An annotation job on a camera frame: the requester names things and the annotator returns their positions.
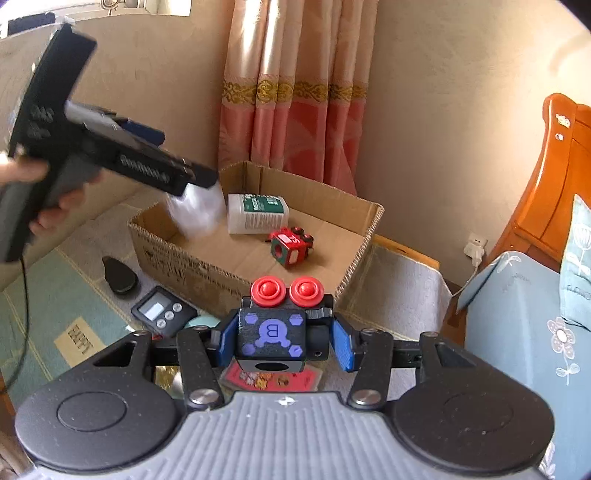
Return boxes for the pink red curtain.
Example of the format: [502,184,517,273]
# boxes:
[218,0,378,193]

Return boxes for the white wall socket plug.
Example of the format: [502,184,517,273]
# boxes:
[464,233,488,268]

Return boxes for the black digital timer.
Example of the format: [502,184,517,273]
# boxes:
[131,286,195,338]

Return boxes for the black teardrop shaped object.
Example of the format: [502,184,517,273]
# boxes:
[102,256,139,296]

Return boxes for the black cable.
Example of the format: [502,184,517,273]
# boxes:
[0,255,31,393]

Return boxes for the grey blue checked cloth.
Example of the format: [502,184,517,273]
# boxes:
[1,189,452,405]

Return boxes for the white medical bottle green label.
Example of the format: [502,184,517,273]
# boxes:
[228,194,290,235]

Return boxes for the open cardboard box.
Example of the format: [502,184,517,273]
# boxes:
[128,162,385,317]

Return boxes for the orange wooden headboard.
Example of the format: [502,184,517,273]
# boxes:
[483,93,591,271]

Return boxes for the black cube toy red buttons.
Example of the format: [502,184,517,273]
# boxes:
[235,276,334,373]

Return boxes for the bottle of yellow capsules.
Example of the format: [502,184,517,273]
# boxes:
[154,366,183,399]

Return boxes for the red green cube toy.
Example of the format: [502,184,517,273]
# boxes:
[267,227,315,269]

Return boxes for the blue floral pillow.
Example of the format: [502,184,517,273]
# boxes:
[559,194,591,330]

